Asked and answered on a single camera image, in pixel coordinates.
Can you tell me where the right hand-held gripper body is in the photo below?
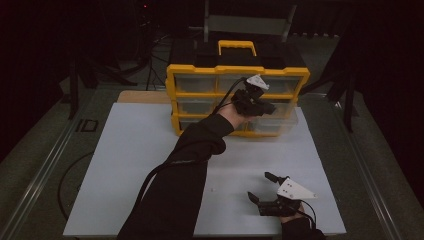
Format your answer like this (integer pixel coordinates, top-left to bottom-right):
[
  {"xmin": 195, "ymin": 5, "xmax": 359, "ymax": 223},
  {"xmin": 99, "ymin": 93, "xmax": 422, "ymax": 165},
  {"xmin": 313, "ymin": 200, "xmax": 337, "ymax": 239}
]
[{"xmin": 257, "ymin": 177, "xmax": 318, "ymax": 217}]

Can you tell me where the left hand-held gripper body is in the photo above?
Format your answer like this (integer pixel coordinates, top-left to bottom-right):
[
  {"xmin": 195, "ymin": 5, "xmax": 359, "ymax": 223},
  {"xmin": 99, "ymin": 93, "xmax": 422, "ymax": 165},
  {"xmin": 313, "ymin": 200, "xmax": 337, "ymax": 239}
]
[{"xmin": 231, "ymin": 74, "xmax": 271, "ymax": 118}]

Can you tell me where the clear plastic drawer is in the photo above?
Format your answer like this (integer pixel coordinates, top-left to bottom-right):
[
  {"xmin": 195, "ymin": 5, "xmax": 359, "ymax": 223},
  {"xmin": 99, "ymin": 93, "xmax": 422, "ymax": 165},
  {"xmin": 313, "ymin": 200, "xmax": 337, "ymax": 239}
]
[{"xmin": 245, "ymin": 105, "xmax": 300, "ymax": 136}]

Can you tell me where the yellow black drawer organizer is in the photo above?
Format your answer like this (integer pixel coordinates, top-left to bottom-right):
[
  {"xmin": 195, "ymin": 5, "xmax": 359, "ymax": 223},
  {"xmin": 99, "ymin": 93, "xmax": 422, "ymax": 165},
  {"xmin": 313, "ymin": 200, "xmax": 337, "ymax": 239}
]
[{"xmin": 165, "ymin": 39, "xmax": 311, "ymax": 138}]

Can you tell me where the person's right hand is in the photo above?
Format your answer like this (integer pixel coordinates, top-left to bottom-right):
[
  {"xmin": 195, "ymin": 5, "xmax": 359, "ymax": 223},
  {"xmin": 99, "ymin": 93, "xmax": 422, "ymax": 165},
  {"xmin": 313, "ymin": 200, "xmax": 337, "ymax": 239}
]
[{"xmin": 279, "ymin": 202, "xmax": 306, "ymax": 225}]

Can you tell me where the person's left hand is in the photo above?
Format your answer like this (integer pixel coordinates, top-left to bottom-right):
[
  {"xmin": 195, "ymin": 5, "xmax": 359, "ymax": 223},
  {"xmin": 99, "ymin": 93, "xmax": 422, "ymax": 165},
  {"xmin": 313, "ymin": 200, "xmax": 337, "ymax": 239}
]
[{"xmin": 218, "ymin": 102, "xmax": 255, "ymax": 131}]

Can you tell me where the black tripod stand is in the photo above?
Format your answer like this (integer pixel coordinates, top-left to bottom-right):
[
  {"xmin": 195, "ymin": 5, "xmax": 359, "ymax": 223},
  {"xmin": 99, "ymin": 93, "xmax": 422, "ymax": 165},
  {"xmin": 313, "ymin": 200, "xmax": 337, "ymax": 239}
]
[
  {"xmin": 66, "ymin": 29, "xmax": 138, "ymax": 121},
  {"xmin": 299, "ymin": 19, "xmax": 363, "ymax": 134}
]

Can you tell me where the dark floor socket plate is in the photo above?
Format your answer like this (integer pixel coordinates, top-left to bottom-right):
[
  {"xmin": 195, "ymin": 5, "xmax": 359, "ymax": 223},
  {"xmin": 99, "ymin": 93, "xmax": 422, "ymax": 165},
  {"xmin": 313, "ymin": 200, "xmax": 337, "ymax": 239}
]
[{"xmin": 75, "ymin": 118, "xmax": 100, "ymax": 133}]

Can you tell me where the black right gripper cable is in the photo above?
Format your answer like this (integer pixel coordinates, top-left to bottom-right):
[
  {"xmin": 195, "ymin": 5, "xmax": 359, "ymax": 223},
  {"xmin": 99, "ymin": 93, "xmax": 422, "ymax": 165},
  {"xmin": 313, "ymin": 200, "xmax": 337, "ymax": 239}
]
[{"xmin": 300, "ymin": 199, "xmax": 318, "ymax": 232}]

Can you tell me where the black floor cable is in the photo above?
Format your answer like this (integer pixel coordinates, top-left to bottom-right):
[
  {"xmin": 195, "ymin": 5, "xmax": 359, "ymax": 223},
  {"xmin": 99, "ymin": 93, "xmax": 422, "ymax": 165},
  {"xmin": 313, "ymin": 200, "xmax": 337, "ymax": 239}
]
[{"xmin": 57, "ymin": 150, "xmax": 97, "ymax": 222}]

